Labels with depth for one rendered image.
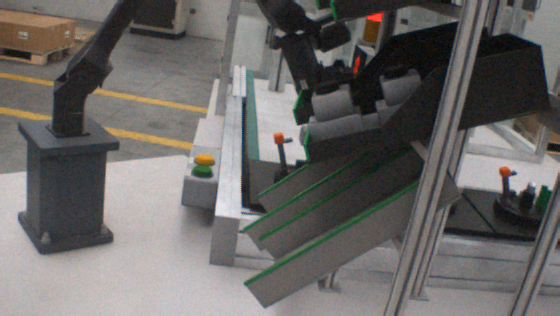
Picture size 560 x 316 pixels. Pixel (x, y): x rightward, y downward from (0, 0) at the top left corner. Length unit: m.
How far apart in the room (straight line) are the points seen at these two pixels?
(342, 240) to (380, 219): 0.05
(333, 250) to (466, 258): 0.50
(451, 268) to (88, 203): 0.69
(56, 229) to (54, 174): 0.10
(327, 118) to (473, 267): 0.58
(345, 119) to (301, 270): 0.19
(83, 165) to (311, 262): 0.48
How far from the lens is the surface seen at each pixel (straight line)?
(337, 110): 0.68
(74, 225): 1.07
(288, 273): 0.71
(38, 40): 6.37
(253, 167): 1.24
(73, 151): 0.99
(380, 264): 1.10
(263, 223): 0.85
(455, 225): 1.18
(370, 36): 1.30
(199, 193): 1.17
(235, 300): 0.98
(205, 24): 9.30
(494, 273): 1.19
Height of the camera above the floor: 1.40
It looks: 19 degrees down
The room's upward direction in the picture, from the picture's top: 10 degrees clockwise
